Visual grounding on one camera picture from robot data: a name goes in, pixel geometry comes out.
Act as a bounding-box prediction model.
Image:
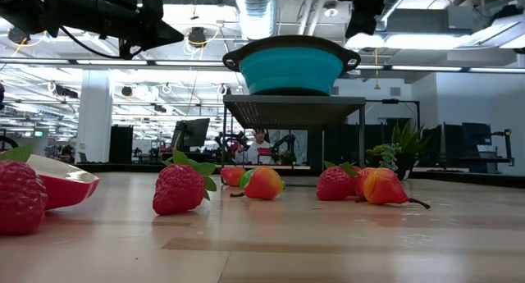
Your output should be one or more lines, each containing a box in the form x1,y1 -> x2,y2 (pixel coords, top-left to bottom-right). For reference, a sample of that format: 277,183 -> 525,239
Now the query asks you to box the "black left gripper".
102,0 -> 185,61

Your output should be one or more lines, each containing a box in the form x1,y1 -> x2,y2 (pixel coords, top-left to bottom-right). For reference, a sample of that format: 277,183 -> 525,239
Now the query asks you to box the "blue collapsible colander grey rim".
221,34 -> 362,96

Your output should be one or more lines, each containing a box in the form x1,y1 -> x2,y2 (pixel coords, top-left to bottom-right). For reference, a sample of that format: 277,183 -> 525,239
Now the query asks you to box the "orange toy peach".
229,165 -> 285,201
354,167 -> 377,199

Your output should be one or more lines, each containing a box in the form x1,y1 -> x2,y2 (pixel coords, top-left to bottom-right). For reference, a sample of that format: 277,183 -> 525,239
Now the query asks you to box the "orange toy pear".
354,167 -> 431,210
220,167 -> 247,188

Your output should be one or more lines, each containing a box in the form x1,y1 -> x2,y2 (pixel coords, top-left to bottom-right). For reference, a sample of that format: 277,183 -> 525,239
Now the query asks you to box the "overhead light bar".
0,56 -> 525,75

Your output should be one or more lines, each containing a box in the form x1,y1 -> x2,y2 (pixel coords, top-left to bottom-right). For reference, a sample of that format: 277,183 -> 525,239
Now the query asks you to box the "black overhead mounted device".
187,26 -> 208,49

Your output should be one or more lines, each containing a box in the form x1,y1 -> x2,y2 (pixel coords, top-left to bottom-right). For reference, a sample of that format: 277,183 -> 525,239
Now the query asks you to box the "black computer monitor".
170,117 -> 212,153

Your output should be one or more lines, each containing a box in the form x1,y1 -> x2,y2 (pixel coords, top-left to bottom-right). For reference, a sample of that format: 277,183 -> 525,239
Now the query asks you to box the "white building column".
75,71 -> 114,164

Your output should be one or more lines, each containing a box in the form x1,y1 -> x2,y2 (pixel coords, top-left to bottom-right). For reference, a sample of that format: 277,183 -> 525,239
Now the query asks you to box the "grey perforated metal stand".
221,94 -> 368,185

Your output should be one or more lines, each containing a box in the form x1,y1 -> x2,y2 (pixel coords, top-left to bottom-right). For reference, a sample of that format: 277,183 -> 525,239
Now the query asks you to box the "black cabinet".
108,124 -> 135,165

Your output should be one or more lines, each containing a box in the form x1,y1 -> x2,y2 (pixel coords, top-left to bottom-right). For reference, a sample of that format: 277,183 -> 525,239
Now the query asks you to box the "spiky green potted plant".
389,121 -> 431,181

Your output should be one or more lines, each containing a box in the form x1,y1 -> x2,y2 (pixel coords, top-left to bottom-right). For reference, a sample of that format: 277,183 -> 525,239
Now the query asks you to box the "person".
244,129 -> 275,166

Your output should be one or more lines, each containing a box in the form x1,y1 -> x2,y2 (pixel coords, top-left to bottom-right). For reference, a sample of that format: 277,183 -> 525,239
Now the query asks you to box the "black desk with monitors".
422,121 -> 516,174

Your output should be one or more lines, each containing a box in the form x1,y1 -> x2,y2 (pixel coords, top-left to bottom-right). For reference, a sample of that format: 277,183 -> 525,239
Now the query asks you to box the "red toy apple half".
26,153 -> 101,211

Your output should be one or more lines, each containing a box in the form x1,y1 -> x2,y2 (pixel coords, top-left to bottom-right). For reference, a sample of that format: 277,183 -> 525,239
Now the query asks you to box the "silver ribbed air duct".
344,0 -> 413,65
235,0 -> 281,42

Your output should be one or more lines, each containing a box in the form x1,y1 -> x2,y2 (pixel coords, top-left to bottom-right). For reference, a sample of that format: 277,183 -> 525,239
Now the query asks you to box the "yellow hanging cord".
372,48 -> 381,91

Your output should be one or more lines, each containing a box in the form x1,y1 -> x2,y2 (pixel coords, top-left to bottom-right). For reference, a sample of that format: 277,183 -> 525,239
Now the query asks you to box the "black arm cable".
59,26 -> 143,61

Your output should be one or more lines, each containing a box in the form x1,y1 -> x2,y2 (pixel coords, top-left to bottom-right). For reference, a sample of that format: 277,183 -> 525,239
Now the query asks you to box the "thin black metal frame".
363,98 -> 422,130

